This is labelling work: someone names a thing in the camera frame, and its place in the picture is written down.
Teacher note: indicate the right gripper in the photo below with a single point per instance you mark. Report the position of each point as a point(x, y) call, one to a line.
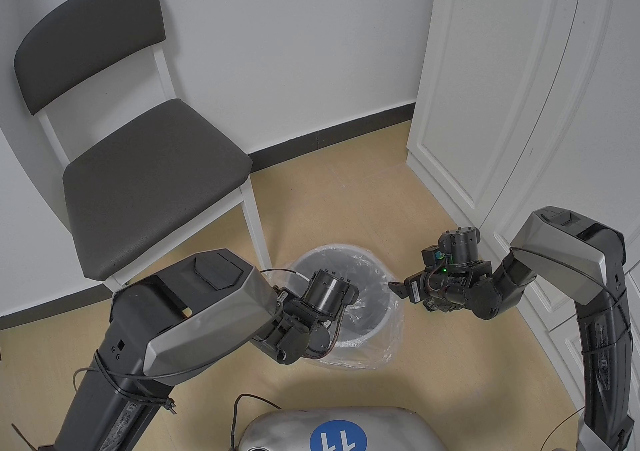
point(427, 289)

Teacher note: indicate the clear plastic bag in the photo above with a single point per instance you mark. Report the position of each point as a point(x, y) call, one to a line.
point(385, 339)

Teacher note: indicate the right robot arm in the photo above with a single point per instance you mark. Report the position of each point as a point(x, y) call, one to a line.
point(560, 249)

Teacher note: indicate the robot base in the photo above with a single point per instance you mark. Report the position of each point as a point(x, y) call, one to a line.
point(340, 429)

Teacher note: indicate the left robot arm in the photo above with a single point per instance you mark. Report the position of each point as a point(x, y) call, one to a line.
point(200, 304)

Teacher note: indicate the white trash bin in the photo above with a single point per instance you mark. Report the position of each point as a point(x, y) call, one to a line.
point(370, 326)

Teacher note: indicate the white wardrobe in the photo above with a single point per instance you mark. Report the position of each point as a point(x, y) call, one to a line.
point(500, 89)

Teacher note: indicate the white chair with grey seat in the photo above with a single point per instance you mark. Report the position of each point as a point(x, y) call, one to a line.
point(150, 159)

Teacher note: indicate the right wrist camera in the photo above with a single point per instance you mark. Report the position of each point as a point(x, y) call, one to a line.
point(433, 256)

